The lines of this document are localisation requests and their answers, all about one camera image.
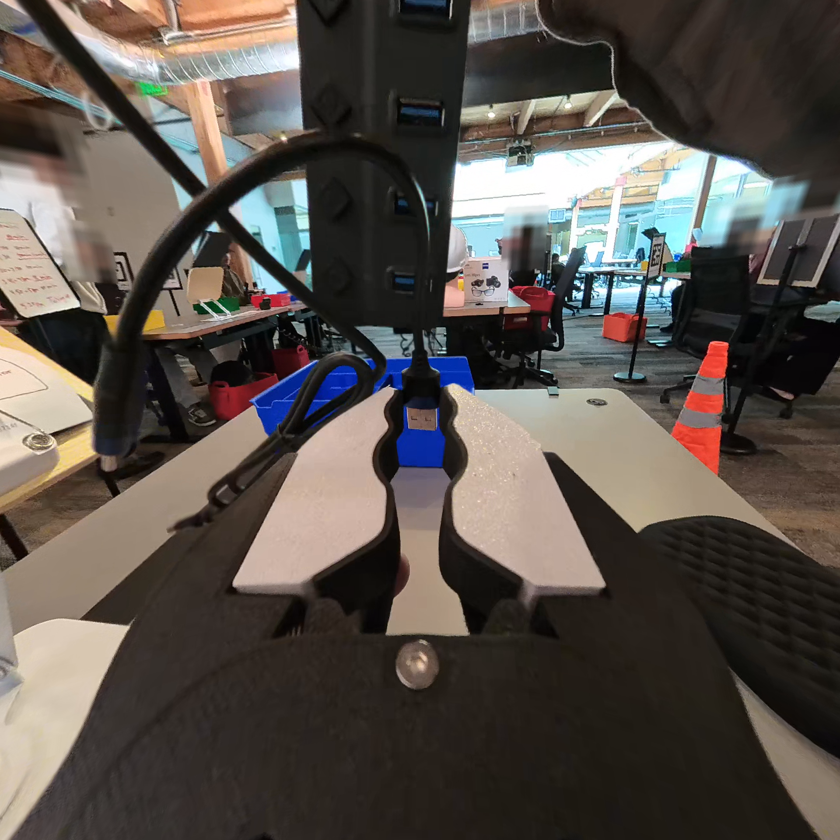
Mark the printed instruction sheet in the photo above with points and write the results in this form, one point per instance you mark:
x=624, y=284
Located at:
x=33, y=394

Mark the black wrist rest pad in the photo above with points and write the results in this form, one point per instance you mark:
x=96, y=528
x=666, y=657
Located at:
x=761, y=617

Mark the red plastic bin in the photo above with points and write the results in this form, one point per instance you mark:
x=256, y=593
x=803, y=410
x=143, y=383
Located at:
x=243, y=398

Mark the yellow plastic bin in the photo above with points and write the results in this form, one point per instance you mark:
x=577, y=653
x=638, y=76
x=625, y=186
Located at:
x=138, y=322

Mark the white easel board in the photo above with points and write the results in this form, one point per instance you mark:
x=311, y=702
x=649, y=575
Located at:
x=33, y=263

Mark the orange plastic bin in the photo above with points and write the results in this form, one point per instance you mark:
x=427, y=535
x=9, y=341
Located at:
x=625, y=327

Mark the red office chair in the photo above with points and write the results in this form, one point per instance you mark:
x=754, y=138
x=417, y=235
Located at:
x=532, y=309

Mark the blue plastic bin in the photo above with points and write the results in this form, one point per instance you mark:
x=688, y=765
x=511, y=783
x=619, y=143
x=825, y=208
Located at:
x=302, y=394

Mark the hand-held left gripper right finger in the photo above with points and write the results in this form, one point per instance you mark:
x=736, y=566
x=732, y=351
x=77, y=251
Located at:
x=525, y=525

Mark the white cardboard box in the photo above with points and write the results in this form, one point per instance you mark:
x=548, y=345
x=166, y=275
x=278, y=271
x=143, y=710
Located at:
x=486, y=282

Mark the instruction sheet on stand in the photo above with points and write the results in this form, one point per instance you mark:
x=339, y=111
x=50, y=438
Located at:
x=53, y=473

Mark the black office chair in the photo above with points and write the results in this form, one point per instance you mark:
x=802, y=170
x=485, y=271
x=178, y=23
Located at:
x=715, y=295

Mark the wooden column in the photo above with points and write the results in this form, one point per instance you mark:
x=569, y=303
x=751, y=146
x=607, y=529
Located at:
x=210, y=145

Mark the orange plastic object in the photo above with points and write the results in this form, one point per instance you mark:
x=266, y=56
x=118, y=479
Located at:
x=702, y=420

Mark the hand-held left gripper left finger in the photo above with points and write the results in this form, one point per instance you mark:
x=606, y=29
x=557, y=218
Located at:
x=309, y=525

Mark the white stand base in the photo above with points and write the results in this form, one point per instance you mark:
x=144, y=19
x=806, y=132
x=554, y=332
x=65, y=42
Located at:
x=53, y=709

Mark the wooden work table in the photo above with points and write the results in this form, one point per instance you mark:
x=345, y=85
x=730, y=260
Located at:
x=197, y=322
x=453, y=305

